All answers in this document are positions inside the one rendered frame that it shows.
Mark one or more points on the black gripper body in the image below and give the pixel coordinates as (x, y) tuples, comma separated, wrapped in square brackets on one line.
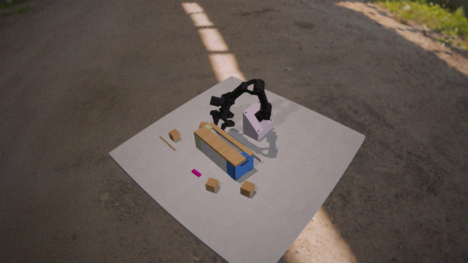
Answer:
[(222, 114)]

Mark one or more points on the small magenta block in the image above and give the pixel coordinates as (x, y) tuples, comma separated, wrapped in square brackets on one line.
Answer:
[(196, 172)]

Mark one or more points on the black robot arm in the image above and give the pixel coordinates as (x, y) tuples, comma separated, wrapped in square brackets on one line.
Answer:
[(229, 98)]

